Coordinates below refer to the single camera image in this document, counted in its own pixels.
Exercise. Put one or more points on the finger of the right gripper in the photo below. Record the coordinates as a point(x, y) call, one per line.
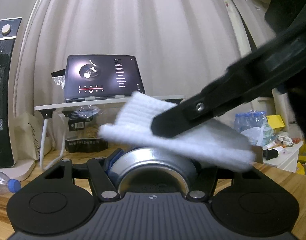
point(270, 66)

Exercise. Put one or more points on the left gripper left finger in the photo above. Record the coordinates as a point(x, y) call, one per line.
point(100, 184)

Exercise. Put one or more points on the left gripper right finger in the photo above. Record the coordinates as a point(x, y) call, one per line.
point(204, 185)

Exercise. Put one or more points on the blue Pepsi can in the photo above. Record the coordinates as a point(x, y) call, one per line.
point(150, 170)

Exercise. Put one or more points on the black snack box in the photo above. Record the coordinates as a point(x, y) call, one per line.
point(83, 129)

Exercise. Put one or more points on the pack of water bottles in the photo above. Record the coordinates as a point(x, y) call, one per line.
point(255, 127)

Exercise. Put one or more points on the yellow box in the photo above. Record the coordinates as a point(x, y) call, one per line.
point(275, 122)

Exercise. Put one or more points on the white drawer cabinet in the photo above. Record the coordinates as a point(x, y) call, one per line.
point(287, 158)

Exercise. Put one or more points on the white folding lap desk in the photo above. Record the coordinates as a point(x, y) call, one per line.
point(64, 110)

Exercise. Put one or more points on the beige paper bag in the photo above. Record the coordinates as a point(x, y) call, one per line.
point(28, 134)

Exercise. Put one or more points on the lying clear water bottle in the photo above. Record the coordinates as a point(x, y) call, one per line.
point(8, 185)

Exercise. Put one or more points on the tablet with dark screen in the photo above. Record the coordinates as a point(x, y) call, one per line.
point(101, 76)

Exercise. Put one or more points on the black and white space heater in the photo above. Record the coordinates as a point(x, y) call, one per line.
point(10, 164)

